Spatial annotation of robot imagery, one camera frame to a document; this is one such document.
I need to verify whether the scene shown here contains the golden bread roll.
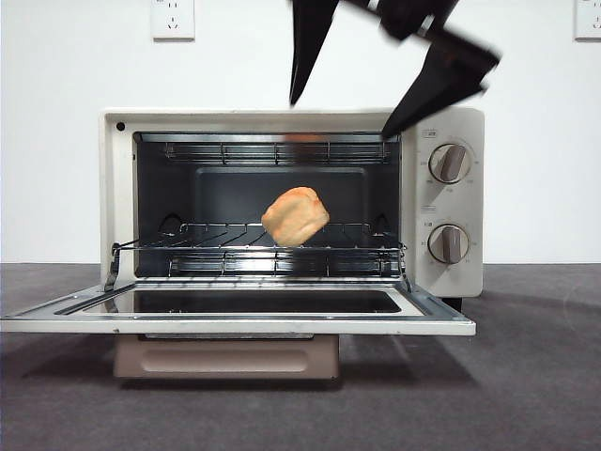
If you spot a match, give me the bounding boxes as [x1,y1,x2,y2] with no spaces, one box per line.
[260,186,331,246]

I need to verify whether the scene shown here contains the glass oven door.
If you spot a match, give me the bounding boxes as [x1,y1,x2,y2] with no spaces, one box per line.
[0,276,478,381]

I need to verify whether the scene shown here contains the cream Toshiba toaster oven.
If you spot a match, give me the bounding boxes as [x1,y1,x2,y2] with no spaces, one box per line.
[98,106,485,311]

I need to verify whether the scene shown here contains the oven temperature knob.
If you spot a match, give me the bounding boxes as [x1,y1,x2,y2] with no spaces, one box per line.
[429,143,473,185]

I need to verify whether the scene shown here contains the oven timer knob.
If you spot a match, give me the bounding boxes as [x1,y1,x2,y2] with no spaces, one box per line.
[428,223,470,264]

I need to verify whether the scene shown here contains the metal heater guard grille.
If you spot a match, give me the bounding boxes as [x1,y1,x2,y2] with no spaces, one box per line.
[163,142,392,165]
[167,251,401,279]

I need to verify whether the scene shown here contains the white wall socket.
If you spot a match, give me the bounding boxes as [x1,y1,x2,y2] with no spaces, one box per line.
[150,0,195,40]
[573,0,601,41]

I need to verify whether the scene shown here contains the metal wire oven rack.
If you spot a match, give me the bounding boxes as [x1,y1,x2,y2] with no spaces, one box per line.
[111,221,410,264]

